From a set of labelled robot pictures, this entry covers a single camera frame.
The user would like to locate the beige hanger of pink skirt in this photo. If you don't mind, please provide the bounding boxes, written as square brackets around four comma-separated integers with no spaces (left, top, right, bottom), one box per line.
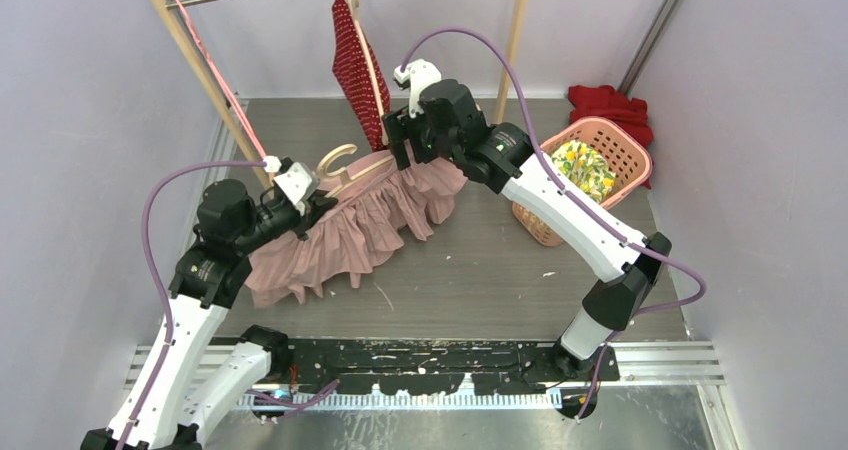
[315,144,395,197]

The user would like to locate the pink pleated skirt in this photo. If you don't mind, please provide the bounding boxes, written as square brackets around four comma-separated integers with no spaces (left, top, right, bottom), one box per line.
[246,150,467,308]

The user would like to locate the pink wire hanger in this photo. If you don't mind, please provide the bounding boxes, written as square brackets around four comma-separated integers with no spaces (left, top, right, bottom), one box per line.
[174,0,267,159]

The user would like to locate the lemon print skirt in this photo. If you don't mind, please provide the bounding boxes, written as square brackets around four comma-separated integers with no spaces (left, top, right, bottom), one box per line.
[551,140,617,203]

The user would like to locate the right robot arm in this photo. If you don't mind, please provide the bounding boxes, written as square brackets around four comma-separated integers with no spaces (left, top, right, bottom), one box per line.
[383,76,671,381]

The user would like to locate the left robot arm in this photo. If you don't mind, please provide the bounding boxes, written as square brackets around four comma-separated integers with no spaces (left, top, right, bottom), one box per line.
[81,178,338,449]

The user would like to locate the red polka dot skirt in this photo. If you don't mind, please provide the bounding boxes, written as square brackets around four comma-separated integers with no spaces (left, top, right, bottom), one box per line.
[331,0,390,152]

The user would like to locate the beige hanger of red skirt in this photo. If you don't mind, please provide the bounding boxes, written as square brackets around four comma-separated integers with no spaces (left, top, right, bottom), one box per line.
[346,0,385,128]

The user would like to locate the red cloth pile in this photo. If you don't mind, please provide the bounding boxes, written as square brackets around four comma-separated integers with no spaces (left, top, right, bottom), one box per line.
[567,85,654,149]

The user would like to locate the pink laundry basket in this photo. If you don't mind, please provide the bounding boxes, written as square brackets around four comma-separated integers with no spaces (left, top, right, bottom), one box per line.
[540,117,652,210]

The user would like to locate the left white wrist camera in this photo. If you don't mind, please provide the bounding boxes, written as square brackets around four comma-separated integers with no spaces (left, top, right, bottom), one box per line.
[263,155,320,216]

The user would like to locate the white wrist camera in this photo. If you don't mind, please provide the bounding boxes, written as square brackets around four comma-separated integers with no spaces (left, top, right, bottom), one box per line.
[263,155,320,216]
[393,59,442,118]

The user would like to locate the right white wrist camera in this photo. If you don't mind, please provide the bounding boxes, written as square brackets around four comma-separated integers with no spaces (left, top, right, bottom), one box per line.
[393,59,442,118]

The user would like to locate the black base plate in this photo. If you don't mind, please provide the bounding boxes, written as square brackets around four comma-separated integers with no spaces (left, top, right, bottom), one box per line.
[263,338,620,396]

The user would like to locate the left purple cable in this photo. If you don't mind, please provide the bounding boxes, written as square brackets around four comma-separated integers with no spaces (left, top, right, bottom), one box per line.
[112,160,270,450]

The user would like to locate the metal corner rail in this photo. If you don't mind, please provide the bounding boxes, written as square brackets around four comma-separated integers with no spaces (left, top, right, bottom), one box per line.
[617,0,684,95]

